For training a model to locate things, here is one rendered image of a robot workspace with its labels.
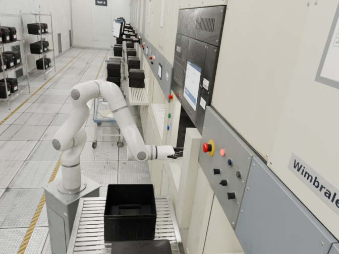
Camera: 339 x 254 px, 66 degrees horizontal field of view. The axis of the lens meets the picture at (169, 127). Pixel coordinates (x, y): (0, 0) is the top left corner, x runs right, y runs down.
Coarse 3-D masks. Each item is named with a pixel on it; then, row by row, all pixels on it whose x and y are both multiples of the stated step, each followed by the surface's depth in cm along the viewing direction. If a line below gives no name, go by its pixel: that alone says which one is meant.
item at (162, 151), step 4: (156, 148) 143; (160, 148) 145; (164, 148) 146; (168, 148) 147; (172, 148) 148; (156, 152) 142; (160, 152) 142; (164, 152) 142; (168, 152) 143; (172, 152) 143; (156, 156) 142; (160, 156) 142; (164, 156) 142
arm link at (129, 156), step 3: (147, 147) 142; (150, 147) 142; (126, 150) 142; (129, 150) 139; (147, 150) 141; (150, 150) 141; (126, 153) 141; (129, 153) 138; (150, 153) 141; (126, 156) 141; (129, 156) 139; (132, 156) 139; (150, 156) 141; (129, 159) 140; (132, 159) 140; (147, 159) 142; (150, 159) 143
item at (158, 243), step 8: (136, 240) 128; (144, 240) 129; (152, 240) 129; (160, 240) 130; (168, 240) 130; (112, 248) 123; (120, 248) 123; (128, 248) 123; (136, 248) 124; (144, 248) 124; (152, 248) 125; (160, 248) 125; (168, 248) 126
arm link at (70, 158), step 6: (78, 132) 166; (84, 132) 170; (78, 138) 164; (84, 138) 170; (78, 144) 168; (84, 144) 171; (66, 150) 171; (72, 150) 169; (78, 150) 169; (66, 156) 166; (72, 156) 167; (78, 156) 169; (66, 162) 165; (72, 162) 166; (78, 162) 170
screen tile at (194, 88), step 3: (195, 72) 132; (195, 75) 132; (192, 78) 137; (195, 78) 131; (195, 81) 131; (198, 81) 126; (192, 84) 137; (192, 87) 137; (195, 87) 131; (192, 90) 137; (195, 90) 131; (195, 93) 131
